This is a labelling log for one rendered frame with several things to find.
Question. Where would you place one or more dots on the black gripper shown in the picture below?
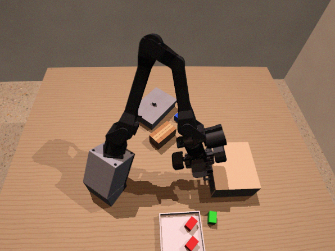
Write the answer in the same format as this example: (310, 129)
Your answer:
(218, 154)

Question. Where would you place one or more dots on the green block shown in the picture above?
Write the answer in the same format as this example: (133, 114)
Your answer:
(211, 217)

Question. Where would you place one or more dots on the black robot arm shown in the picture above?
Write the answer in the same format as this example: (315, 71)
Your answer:
(192, 131)

